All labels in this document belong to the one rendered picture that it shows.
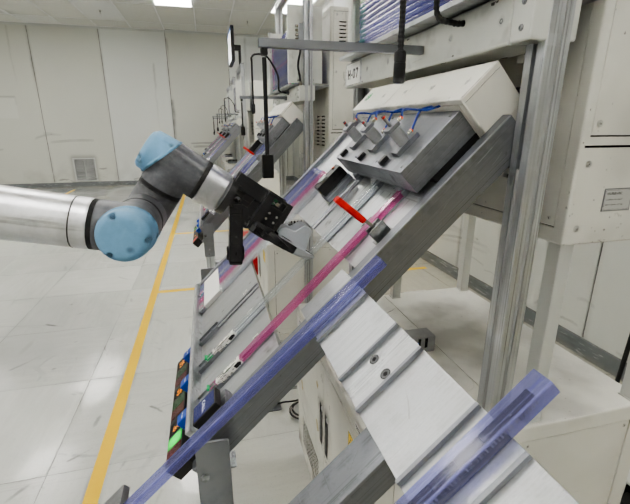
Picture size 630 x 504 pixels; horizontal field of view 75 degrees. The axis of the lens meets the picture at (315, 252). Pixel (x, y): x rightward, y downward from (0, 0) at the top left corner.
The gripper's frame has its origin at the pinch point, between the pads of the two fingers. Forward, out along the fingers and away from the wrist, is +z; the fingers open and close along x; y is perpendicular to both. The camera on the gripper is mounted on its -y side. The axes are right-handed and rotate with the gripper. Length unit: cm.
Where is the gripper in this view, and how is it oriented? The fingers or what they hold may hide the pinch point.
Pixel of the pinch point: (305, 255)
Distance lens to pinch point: 82.3
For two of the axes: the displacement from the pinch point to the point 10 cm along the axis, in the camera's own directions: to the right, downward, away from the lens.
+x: -2.5, -2.9, 9.2
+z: 8.0, 4.8, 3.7
